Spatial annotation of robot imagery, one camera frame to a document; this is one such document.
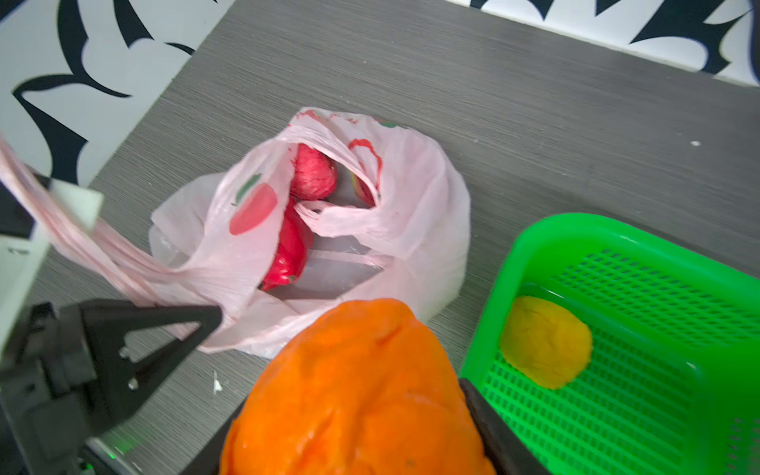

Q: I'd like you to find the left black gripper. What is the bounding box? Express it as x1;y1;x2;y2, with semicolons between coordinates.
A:
0;299;224;475

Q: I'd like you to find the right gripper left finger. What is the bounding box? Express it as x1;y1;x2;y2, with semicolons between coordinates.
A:
180;401;245;475

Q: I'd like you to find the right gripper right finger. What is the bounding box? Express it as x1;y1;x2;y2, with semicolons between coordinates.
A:
458;378;549;475

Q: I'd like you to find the yellow fruit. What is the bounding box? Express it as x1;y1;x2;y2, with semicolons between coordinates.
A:
499;296;593;390

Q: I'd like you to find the orange fruit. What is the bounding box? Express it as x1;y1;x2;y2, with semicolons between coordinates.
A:
220;299;494;474

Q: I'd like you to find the green plastic basket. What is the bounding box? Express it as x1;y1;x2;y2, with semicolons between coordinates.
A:
461;213;759;474

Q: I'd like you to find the red dragon fruit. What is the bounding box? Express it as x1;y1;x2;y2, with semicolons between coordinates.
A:
259;200;314;291

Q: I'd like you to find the pink plastic bag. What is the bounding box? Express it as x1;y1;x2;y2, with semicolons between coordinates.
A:
1;108;470;358

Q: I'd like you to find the red round lychee fruit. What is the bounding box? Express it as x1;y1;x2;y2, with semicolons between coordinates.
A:
290;144;338;201

